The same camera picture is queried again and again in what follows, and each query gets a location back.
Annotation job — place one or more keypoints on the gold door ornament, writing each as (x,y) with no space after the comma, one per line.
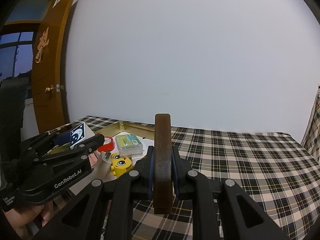
(42,45)

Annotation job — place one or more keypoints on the glass window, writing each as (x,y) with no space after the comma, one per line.
(15,42)

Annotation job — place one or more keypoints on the red tape roll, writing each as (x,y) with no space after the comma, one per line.
(106,142)

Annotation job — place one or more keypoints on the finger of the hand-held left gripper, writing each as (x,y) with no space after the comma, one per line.
(75,152)
(37,142)

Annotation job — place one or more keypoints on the gold metal tray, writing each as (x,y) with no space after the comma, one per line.
(130,125)

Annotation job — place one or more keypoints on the brown wooden bar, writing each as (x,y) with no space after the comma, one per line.
(162,160)

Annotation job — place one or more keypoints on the white charger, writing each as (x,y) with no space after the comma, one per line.
(102,168)

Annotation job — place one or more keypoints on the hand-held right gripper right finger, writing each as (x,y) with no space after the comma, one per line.
(176,173)

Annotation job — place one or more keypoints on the plaid cloth covered chair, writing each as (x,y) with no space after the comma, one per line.
(313,130)

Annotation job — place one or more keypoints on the metal door latch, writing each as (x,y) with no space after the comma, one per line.
(59,87)

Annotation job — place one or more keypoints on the brown wooden door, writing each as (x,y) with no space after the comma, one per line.
(50,80)

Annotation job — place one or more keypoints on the moon print block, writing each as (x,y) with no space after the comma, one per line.
(78,133)

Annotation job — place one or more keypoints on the clear box with green card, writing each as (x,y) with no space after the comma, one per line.
(128,143)

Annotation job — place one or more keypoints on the person's left hand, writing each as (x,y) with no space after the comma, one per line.
(46,215)

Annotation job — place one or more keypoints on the brass door knob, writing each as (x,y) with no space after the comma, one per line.
(48,90)

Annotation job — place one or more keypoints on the yellow face toy block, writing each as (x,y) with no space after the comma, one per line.
(121,165)

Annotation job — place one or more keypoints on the plaid tablecloth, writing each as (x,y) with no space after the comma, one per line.
(237,155)

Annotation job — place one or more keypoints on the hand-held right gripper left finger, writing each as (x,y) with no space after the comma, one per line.
(150,172)

